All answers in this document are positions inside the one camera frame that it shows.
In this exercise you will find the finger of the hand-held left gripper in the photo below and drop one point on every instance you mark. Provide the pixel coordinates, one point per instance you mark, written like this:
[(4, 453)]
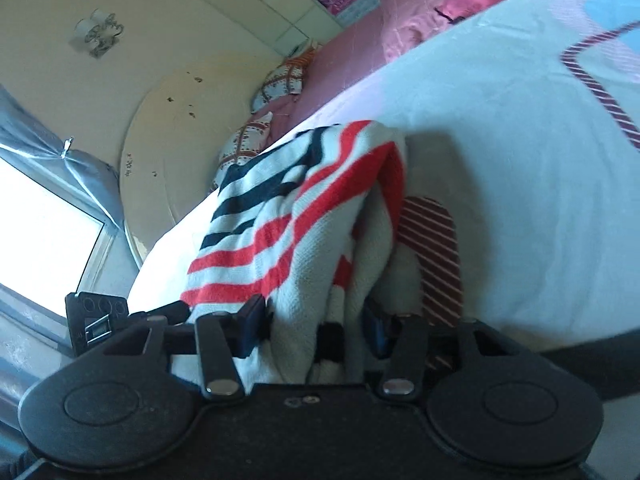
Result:
[(170, 311)]

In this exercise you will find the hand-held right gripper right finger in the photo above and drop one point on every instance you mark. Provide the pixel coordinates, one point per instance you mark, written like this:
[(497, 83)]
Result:
[(375, 332)]

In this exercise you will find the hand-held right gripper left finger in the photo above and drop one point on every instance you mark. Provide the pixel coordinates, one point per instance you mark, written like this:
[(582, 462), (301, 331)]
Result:
[(250, 325)]

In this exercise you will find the white red black striped sweater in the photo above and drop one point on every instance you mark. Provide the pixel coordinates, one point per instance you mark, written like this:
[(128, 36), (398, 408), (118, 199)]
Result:
[(310, 220)]

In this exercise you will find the window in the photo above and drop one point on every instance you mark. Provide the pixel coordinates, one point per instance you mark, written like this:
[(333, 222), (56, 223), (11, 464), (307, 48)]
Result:
[(40, 230)]

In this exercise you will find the cream round headboard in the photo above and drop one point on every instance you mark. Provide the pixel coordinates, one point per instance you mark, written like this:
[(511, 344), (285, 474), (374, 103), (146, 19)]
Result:
[(180, 150)]

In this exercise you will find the white patterned pillow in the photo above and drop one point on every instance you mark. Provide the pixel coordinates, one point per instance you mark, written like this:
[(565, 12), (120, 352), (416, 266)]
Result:
[(240, 140), (277, 87)]

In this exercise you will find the grey curtain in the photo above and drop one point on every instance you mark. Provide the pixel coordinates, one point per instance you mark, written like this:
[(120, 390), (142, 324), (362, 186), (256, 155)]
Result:
[(30, 135)]

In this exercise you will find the orange patterned cloth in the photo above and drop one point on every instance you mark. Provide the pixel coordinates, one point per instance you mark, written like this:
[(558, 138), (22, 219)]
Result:
[(300, 58)]

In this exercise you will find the pink bed sheet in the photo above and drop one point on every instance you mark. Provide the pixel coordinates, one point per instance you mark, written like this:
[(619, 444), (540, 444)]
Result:
[(350, 55)]

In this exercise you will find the wall lamp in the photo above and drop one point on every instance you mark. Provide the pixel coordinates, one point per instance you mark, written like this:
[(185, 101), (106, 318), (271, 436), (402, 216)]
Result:
[(97, 35)]

